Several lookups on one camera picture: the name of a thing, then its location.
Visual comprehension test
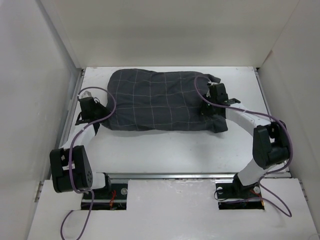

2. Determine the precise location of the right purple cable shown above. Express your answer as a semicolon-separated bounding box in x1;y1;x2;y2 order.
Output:
194;74;294;218

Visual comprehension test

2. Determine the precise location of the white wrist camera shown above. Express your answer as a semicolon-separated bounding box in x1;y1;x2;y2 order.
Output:
207;80;219;87
78;90;92;100

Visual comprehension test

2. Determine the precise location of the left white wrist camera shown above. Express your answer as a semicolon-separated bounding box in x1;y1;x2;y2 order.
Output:
78;90;92;100

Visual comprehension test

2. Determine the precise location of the purple cable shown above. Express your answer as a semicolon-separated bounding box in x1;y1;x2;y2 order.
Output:
59;86;117;240
194;74;294;218

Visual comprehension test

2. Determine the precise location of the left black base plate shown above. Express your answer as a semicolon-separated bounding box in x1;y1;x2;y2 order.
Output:
92;183;128;211

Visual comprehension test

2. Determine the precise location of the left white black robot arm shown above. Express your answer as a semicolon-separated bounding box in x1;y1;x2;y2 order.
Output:
49;96;112;199

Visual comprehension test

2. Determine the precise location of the dark grey checked pillowcase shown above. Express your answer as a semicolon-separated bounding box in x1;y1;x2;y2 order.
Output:
102;68;228;134

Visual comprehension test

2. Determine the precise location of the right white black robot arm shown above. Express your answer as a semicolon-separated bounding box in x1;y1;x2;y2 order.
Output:
200;81;293;198

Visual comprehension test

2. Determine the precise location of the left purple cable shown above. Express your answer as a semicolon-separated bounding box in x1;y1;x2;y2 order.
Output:
59;86;117;240

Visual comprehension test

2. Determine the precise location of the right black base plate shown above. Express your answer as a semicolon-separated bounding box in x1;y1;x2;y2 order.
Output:
214;182;265;210

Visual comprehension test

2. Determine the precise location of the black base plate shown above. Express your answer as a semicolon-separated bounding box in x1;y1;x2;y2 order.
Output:
92;183;128;211
214;182;265;210

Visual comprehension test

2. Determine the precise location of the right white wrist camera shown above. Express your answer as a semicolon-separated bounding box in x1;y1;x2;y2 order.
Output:
207;80;219;87

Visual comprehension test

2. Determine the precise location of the aluminium front rail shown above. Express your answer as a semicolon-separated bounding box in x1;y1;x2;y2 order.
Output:
99;171;292;180

